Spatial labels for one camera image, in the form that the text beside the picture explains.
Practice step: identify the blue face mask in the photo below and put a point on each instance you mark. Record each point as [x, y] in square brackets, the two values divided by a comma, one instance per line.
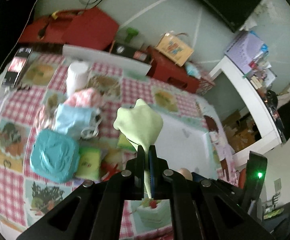
[77, 122]

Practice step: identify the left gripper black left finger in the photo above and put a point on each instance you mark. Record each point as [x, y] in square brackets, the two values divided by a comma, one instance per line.
[125, 185]

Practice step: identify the pink white knitted cloth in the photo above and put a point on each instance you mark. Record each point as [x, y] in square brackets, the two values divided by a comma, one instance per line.
[86, 98]

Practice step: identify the green tissue pack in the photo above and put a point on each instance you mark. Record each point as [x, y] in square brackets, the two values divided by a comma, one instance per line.
[89, 163]
[124, 144]

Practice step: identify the white shelf unit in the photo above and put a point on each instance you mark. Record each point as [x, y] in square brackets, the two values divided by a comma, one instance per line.
[270, 135]

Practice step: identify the red cardboard box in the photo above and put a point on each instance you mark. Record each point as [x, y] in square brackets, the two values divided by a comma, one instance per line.
[165, 70]

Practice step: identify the beige carton with handle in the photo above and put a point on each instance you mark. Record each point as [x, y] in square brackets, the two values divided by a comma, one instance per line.
[174, 48]

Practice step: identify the red patterned gift box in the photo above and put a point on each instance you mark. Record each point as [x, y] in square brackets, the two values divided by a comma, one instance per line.
[205, 83]

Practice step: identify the pale pink fabric piece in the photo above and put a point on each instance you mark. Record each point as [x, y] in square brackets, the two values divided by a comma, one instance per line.
[45, 118]

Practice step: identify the white pill bottle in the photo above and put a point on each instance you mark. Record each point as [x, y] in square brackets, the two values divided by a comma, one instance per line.
[77, 77]

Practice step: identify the teal plastic lidded box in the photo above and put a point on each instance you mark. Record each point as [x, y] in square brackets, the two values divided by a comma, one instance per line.
[54, 156]

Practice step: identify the black smartphone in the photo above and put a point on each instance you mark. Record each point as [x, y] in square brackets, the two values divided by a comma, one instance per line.
[16, 67]

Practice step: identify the black rectangular box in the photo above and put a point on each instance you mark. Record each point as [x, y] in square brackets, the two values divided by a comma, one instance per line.
[124, 50]

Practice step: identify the lavender perforated basket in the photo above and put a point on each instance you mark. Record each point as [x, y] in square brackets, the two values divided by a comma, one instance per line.
[245, 49]

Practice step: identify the green toy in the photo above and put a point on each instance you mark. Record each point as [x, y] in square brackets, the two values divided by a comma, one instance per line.
[130, 34]

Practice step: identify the white tray with teal rim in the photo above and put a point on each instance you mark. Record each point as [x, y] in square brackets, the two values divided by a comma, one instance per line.
[185, 145]

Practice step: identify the pale blue wipes pack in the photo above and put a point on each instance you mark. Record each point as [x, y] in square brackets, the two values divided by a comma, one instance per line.
[192, 70]

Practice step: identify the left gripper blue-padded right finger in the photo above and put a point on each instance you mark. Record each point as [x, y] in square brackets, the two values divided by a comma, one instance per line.
[167, 184]

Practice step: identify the beige egg-shaped sponge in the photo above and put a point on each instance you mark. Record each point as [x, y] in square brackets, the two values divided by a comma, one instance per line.
[186, 173]

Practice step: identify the light green cloth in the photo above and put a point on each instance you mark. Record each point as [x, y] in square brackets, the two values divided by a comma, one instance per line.
[141, 125]

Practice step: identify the white foam board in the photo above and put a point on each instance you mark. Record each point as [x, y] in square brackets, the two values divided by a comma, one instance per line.
[92, 55]

